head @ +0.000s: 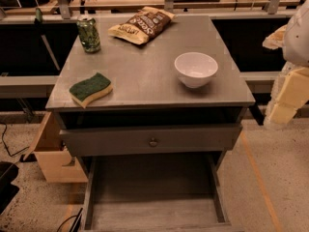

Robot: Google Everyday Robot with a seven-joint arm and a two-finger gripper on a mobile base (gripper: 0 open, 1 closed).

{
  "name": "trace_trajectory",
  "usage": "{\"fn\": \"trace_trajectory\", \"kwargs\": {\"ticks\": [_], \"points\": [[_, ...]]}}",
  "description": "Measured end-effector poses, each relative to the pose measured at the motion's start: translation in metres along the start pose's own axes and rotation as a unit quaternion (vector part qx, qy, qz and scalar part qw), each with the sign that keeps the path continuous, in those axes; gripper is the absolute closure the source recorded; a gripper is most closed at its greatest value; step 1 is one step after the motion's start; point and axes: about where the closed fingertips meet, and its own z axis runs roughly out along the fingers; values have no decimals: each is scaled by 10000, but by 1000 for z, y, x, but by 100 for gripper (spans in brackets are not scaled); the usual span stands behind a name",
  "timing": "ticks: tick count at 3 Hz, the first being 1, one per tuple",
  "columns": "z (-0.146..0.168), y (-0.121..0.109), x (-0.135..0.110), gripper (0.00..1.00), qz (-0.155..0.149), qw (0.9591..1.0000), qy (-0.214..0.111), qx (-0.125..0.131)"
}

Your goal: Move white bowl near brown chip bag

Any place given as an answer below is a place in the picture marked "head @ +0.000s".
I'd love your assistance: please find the brown chip bag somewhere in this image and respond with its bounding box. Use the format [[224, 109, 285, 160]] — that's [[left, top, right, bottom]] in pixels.
[[108, 7, 176, 45]]

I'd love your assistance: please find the grey cabinet with drawers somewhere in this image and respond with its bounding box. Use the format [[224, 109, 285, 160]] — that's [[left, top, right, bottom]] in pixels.
[[46, 14, 254, 232]]

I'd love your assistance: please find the round metal drawer knob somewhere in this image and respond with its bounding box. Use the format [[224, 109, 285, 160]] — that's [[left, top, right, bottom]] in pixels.
[[149, 138, 158, 147]]

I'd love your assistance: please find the green soda can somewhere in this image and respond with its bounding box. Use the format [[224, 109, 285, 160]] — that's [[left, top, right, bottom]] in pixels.
[[76, 14, 100, 53]]

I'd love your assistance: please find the white bowl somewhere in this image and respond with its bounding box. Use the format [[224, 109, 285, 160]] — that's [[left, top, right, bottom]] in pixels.
[[174, 52, 218, 88]]

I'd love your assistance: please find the green yellow sponge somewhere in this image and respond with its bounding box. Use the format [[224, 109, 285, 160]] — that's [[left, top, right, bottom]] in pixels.
[[70, 72, 113, 108]]

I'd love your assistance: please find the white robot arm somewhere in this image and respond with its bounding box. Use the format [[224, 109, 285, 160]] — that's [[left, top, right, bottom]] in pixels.
[[263, 0, 309, 129]]

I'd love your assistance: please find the black cable on floor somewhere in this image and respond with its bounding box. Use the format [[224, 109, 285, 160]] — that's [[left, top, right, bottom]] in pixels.
[[0, 122, 31, 159]]

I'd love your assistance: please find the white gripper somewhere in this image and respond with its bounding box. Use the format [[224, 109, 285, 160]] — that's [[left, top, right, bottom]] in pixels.
[[262, 25, 309, 127]]

